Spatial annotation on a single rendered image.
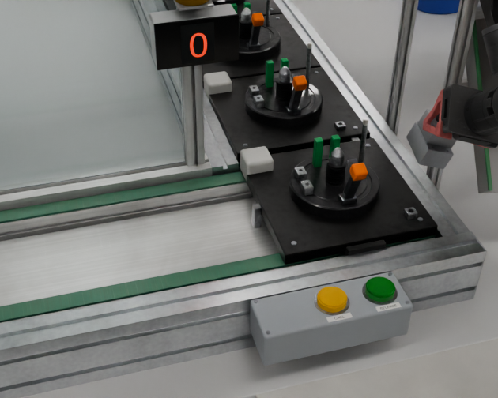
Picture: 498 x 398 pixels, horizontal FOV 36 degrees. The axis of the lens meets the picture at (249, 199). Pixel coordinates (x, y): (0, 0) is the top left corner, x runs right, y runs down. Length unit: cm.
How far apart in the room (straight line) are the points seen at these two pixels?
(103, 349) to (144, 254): 19
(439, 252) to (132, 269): 45
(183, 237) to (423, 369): 41
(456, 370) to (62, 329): 54
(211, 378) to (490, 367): 39
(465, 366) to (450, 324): 8
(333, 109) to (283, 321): 51
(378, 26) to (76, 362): 121
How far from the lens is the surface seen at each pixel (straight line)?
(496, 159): 125
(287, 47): 161
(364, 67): 178
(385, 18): 201
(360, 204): 117
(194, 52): 112
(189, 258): 117
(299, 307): 104
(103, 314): 105
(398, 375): 112
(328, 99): 144
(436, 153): 113
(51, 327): 105
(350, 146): 132
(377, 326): 107
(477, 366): 115
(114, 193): 125
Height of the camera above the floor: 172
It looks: 39 degrees down
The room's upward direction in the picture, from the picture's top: 1 degrees clockwise
